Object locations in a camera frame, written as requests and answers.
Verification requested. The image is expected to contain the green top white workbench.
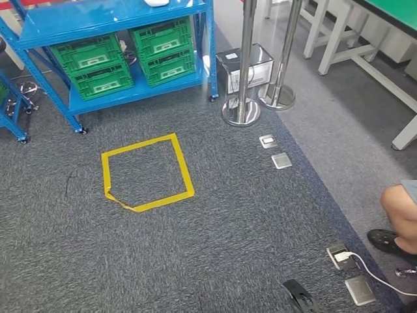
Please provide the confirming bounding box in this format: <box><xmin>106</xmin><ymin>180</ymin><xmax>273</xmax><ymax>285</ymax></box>
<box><xmin>317</xmin><ymin>0</ymin><xmax>417</xmax><ymax>151</ymax></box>
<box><xmin>264</xmin><ymin>0</ymin><xmax>370</xmax><ymax>61</ymax></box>

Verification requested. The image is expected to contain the steel floor cover plate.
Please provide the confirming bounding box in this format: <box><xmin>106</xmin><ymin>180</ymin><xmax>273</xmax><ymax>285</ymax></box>
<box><xmin>344</xmin><ymin>275</ymin><xmax>377</xmax><ymax>307</ymax></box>
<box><xmin>271</xmin><ymin>152</ymin><xmax>293</xmax><ymax>171</ymax></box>

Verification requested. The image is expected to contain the red barrier tape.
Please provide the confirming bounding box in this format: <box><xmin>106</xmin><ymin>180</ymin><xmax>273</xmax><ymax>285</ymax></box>
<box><xmin>0</xmin><ymin>0</ymin><xmax>50</xmax><ymax>11</ymax></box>

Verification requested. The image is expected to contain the person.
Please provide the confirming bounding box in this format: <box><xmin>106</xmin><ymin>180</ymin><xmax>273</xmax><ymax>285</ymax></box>
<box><xmin>366</xmin><ymin>180</ymin><xmax>417</xmax><ymax>265</ymax></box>

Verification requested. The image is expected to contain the black steel equipment case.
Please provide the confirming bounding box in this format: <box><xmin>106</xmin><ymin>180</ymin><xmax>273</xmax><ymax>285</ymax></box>
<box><xmin>215</xmin><ymin>42</ymin><xmax>275</xmax><ymax>97</ymax></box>

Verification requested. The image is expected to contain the blue steel shelf rack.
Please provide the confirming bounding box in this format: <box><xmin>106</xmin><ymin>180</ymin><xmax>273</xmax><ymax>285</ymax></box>
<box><xmin>0</xmin><ymin>68</ymin><xmax>33</xmax><ymax>144</ymax></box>
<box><xmin>0</xmin><ymin>0</ymin><xmax>219</xmax><ymax>136</ymax></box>

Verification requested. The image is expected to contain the chrome base stool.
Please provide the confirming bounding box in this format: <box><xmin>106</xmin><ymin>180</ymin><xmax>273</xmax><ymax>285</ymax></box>
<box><xmin>394</xmin><ymin>266</ymin><xmax>417</xmax><ymax>278</ymax></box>

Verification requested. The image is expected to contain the white power strip lead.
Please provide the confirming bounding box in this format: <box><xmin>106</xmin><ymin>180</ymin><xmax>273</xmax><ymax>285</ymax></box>
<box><xmin>336</xmin><ymin>251</ymin><xmax>417</xmax><ymax>299</ymax></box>

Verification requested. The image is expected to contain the steel floor socket box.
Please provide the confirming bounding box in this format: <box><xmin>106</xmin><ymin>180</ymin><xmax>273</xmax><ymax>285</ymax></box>
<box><xmin>258</xmin><ymin>134</ymin><xmax>278</xmax><ymax>151</ymax></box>
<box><xmin>326</xmin><ymin>243</ymin><xmax>358</xmax><ymax>272</ymax></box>

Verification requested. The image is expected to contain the black round stool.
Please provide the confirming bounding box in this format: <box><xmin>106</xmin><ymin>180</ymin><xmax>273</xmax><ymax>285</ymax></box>
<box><xmin>118</xmin><ymin>38</ymin><xmax>138</xmax><ymax>67</ymax></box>

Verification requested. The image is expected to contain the black round stool chrome base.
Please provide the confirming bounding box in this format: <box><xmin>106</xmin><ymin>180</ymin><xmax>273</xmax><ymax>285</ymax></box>
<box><xmin>0</xmin><ymin>38</ymin><xmax>40</xmax><ymax>118</ymax></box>

